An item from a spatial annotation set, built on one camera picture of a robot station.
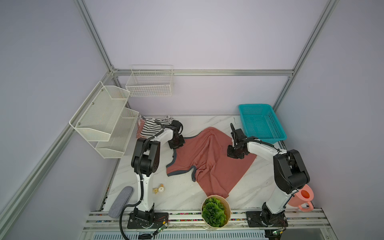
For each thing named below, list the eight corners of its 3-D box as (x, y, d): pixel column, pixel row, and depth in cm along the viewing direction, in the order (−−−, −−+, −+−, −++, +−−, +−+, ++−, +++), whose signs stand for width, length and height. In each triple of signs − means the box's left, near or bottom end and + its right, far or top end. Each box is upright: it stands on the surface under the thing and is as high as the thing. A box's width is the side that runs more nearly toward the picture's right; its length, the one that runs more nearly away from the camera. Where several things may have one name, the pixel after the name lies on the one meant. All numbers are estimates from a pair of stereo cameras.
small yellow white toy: (154, 195, 83) (152, 193, 81) (153, 189, 85) (151, 187, 83) (165, 191, 85) (164, 189, 82) (164, 185, 87) (162, 183, 84)
